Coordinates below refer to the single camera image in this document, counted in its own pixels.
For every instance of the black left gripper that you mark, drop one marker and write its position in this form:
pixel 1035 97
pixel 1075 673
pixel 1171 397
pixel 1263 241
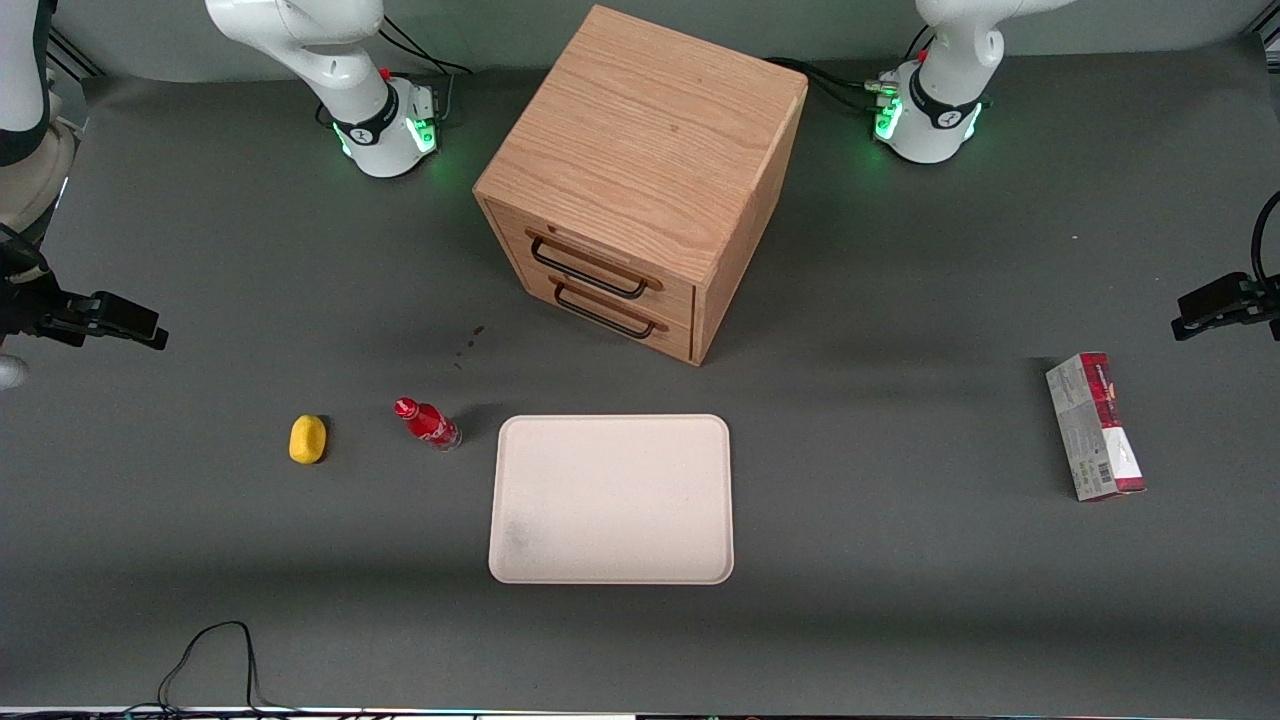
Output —
pixel 1243 297

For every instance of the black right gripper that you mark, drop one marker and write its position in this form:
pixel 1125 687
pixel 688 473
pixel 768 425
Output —
pixel 28 309

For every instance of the red coke bottle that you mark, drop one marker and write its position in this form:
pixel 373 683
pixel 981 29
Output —
pixel 428 425

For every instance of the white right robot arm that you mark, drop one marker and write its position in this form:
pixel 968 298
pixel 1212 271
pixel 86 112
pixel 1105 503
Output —
pixel 340 60

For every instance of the beige rectangular plastic tray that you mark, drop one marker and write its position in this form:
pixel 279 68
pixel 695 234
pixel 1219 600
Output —
pixel 610 500

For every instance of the red and grey carton box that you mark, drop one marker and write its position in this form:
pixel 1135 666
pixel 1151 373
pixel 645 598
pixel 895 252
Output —
pixel 1095 430

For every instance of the yellow lemon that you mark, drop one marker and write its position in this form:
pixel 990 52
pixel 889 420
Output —
pixel 308 440

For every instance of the wide wooden drawer front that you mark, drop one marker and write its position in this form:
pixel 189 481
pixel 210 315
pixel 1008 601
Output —
pixel 600 250

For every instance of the narrow wooden drawer front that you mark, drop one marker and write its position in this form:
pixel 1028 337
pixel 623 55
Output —
pixel 620 335

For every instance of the wooden two-drawer cabinet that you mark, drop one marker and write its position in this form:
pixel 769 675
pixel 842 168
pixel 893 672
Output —
pixel 640 130

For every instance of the aluminium frame rail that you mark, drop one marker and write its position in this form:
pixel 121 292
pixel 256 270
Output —
pixel 75 55
pixel 1268 35

